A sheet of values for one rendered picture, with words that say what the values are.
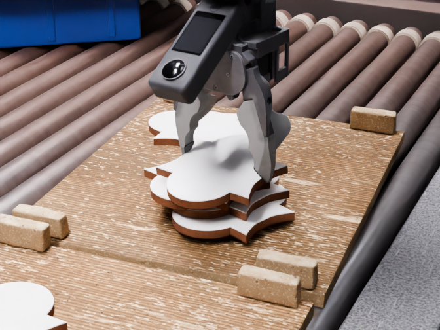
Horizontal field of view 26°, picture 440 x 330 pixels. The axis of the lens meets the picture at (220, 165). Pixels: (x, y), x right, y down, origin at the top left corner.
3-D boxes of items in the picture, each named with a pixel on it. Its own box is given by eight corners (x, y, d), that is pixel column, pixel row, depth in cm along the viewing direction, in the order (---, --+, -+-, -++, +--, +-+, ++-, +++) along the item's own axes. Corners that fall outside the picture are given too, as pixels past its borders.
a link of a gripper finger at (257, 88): (286, 130, 95) (256, 46, 94) (277, 135, 94) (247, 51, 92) (251, 138, 98) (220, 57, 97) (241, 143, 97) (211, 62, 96)
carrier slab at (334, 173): (404, 142, 125) (404, 131, 124) (323, 309, 90) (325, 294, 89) (159, 107, 136) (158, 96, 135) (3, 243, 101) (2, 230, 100)
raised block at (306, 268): (318, 282, 91) (319, 257, 90) (313, 292, 90) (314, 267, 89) (259, 270, 93) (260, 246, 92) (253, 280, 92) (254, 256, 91)
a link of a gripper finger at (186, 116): (213, 143, 108) (241, 80, 102) (179, 160, 103) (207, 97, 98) (192, 126, 109) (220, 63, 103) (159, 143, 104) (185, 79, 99)
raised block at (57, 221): (70, 234, 100) (68, 210, 99) (61, 242, 98) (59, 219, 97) (20, 224, 102) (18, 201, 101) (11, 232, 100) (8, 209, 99)
